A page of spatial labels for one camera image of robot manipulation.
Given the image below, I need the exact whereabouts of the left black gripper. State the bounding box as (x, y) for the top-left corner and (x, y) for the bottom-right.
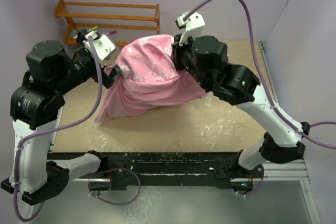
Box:
(53, 30), (123, 95)

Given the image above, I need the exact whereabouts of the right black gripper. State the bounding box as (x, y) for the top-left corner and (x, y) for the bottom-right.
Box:
(170, 30), (209, 90)

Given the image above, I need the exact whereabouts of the pink pillow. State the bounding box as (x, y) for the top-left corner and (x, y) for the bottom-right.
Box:
(95, 71), (206, 123)

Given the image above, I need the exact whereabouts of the pink satin pillowcase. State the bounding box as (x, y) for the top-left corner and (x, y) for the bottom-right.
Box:
(116, 35), (207, 105)

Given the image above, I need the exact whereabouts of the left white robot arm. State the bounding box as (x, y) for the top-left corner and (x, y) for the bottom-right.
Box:
(1, 36), (121, 206)

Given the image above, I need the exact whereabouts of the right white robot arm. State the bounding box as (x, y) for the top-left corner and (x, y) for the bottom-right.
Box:
(172, 34), (310, 177)

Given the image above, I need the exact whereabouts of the magenta capped marker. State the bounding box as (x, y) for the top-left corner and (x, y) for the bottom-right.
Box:
(104, 30), (117, 35)

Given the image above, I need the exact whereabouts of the green capped marker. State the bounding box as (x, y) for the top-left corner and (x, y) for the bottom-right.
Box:
(88, 26), (98, 32)

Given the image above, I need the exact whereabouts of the wooden shelf rack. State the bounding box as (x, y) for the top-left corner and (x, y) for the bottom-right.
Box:
(54, 0), (160, 45)

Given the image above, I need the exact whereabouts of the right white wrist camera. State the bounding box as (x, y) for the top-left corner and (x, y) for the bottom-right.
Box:
(175, 11), (205, 46)

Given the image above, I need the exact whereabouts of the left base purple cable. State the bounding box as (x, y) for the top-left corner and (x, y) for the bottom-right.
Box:
(88, 168), (142, 206)

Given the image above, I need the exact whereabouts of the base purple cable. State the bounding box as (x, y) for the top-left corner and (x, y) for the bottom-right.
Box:
(235, 165), (265, 199)
(88, 168), (142, 206)

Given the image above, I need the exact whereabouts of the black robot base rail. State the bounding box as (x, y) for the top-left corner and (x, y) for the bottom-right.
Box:
(88, 151), (265, 191)

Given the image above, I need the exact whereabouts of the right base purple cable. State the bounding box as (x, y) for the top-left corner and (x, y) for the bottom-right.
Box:
(235, 165), (265, 199)

